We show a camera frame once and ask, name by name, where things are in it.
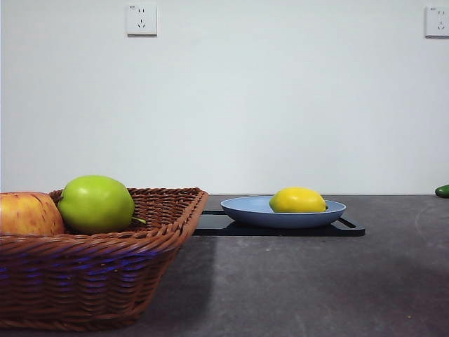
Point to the blue plate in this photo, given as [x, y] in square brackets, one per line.
[259, 214]

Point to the yellow lemon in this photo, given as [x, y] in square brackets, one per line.
[298, 200]

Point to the brown wicker basket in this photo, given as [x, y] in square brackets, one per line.
[105, 274]

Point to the black flat tray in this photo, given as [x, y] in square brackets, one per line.
[214, 226]

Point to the green apple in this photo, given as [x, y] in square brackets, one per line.
[94, 203]

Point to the red yellow apple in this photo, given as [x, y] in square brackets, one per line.
[24, 214]

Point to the dark green vegetable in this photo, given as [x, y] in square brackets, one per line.
[443, 191]

